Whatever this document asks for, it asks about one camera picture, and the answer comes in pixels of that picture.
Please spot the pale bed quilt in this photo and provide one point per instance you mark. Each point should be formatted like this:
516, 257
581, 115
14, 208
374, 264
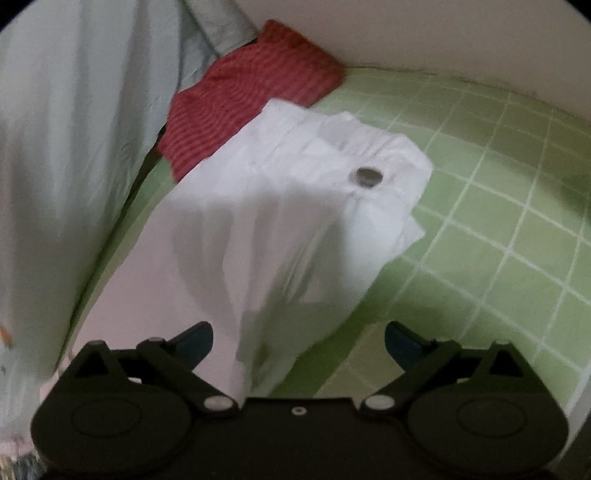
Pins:
69, 138

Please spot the white pants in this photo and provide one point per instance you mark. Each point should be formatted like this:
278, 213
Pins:
295, 194

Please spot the green checked bed sheet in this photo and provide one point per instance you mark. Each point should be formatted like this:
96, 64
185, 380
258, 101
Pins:
485, 230

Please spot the pale pink cloth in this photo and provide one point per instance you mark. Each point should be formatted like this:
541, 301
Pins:
134, 295

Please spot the grey cloth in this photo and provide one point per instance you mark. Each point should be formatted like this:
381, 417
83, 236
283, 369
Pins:
221, 23

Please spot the red striped cloth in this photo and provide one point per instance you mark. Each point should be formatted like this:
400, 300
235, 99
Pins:
240, 92

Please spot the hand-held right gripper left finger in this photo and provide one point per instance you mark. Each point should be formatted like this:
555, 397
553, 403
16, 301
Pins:
194, 346

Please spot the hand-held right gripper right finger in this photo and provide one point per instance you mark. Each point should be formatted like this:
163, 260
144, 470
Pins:
401, 346

